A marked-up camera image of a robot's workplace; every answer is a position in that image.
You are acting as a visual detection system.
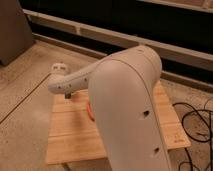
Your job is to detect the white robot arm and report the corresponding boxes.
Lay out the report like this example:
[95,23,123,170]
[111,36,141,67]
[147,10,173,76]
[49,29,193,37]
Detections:
[48,45,172,171]

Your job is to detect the orange carrot toy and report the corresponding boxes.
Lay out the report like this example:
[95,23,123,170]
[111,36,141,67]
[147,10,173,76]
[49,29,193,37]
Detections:
[86,101,95,122]

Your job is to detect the wooden table board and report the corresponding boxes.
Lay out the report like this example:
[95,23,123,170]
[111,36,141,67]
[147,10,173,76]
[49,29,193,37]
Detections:
[46,82,191,164]

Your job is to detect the brown cabinet at left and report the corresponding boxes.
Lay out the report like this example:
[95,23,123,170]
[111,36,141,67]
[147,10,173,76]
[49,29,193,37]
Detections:
[0,0,35,66]

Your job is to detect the white wooden rail frame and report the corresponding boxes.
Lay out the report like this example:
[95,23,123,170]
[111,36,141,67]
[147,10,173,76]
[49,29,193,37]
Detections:
[23,9,213,71]

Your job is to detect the black cables on floor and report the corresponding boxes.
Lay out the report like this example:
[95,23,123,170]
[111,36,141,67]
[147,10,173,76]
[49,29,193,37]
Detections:
[172,98,213,171]

